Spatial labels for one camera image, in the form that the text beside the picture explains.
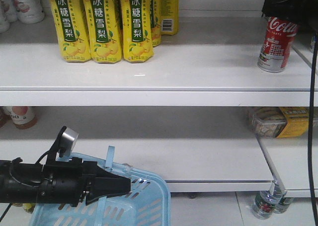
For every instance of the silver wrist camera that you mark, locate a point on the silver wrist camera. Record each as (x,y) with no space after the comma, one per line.
(63,144)

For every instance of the light blue plastic basket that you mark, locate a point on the light blue plastic basket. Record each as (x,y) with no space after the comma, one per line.
(147,204)

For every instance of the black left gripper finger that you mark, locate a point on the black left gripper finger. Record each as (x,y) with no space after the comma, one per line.
(105,184)

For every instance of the clear water bottle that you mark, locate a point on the clear water bottle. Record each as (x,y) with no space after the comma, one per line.
(283,205)
(265,203)

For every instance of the orange C100 juice bottle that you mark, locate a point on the orange C100 juice bottle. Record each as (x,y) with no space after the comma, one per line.
(23,117)

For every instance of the yellow pear drink bottle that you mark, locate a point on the yellow pear drink bottle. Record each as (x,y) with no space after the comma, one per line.
(104,26)
(72,32)
(137,39)

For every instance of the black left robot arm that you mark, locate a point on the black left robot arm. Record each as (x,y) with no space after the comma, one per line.
(19,182)

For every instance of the clear biscuit box yellow label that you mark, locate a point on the clear biscuit box yellow label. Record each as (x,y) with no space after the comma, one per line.
(278,122)

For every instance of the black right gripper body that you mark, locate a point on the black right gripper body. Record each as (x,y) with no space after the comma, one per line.
(301,12)

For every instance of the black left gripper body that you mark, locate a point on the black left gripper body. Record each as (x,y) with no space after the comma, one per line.
(67,182)

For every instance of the white metal shelving unit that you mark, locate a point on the white metal shelving unit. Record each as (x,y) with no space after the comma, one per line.
(181,114)

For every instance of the white peach drink bottle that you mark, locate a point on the white peach drink bottle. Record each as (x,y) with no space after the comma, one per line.
(29,11)

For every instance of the red Coca-Cola aluminium bottle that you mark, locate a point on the red Coca-Cola aluminium bottle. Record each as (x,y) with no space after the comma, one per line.
(275,52)

